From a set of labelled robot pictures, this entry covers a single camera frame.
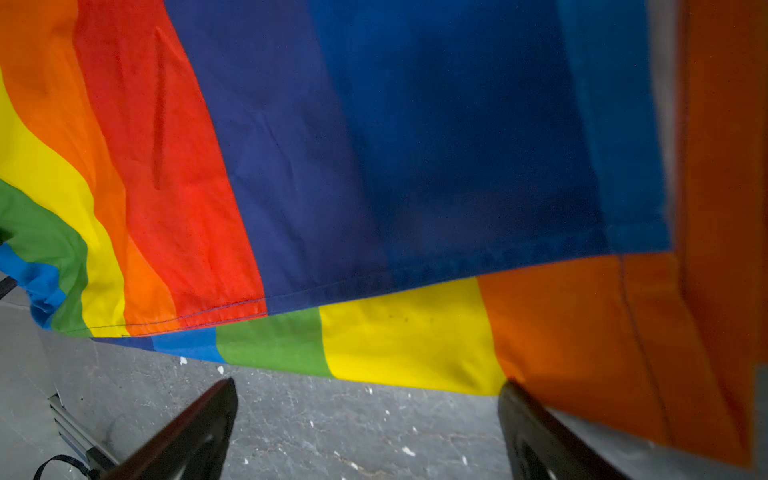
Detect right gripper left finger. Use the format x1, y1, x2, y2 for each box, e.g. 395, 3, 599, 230
105, 378, 238, 479

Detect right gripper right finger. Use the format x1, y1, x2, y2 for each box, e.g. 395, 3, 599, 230
498, 381, 626, 480

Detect rainbow striped shorts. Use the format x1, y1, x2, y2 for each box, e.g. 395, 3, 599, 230
1, 1, 767, 466

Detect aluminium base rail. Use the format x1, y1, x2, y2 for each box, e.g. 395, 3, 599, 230
34, 394, 119, 479

